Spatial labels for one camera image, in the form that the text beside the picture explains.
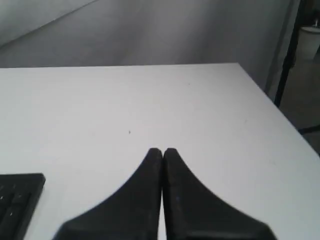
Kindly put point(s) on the white bin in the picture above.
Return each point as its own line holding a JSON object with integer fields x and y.
{"x": 309, "y": 40}

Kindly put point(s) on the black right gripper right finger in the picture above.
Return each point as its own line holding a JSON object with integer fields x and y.
{"x": 193, "y": 212}

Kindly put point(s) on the black metal stand frame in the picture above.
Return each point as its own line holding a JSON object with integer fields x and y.
{"x": 308, "y": 11}

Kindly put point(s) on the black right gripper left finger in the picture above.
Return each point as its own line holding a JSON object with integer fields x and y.
{"x": 130, "y": 213}

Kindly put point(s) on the black acer keyboard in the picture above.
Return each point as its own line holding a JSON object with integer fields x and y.
{"x": 19, "y": 196}

